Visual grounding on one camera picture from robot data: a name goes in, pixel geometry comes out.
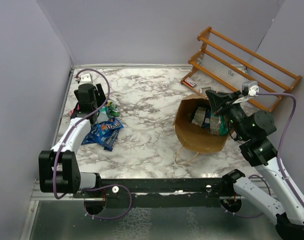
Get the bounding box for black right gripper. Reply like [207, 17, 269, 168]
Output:
[206, 89, 250, 140]

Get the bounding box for yellow green candy packet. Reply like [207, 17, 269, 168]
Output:
[105, 99, 120, 118]

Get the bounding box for green snack packet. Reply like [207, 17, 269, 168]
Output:
[209, 111, 228, 136]

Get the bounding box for blue M&Ms candy packet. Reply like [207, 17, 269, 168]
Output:
[98, 117, 123, 135]

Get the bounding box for red snack packet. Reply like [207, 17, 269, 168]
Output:
[67, 109, 75, 118]

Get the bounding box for blue salt vinegar chips bag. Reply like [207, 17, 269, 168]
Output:
[81, 124, 120, 152]

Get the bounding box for brown paper bag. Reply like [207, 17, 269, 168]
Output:
[173, 94, 229, 157]

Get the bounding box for teal white snack packet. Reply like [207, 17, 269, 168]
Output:
[96, 106, 109, 124]

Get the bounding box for small blue white snack packet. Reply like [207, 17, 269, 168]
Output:
[191, 107, 211, 129]

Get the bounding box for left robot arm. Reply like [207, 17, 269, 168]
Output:
[39, 83, 106, 198]

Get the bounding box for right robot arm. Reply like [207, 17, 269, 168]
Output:
[206, 90, 304, 240]

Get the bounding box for open small cardboard box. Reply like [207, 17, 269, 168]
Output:
[199, 86, 213, 95]

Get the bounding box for small red white box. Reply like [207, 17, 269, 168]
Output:
[183, 77, 196, 88]

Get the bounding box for wooden two-tier rack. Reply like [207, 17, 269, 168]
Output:
[181, 26, 301, 112]

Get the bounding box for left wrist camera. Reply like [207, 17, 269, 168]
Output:
[76, 73, 93, 85]

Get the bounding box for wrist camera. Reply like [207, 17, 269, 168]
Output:
[233, 80, 259, 104]
[76, 73, 93, 85]

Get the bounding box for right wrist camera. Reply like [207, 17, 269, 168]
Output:
[233, 80, 259, 104]

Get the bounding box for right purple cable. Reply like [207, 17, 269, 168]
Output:
[224, 92, 304, 218]

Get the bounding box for purple cable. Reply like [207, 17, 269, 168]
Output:
[53, 68, 133, 221]
[224, 92, 304, 218]

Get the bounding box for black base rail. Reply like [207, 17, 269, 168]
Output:
[73, 169, 244, 209]

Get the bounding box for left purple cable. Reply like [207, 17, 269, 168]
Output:
[53, 68, 133, 221]

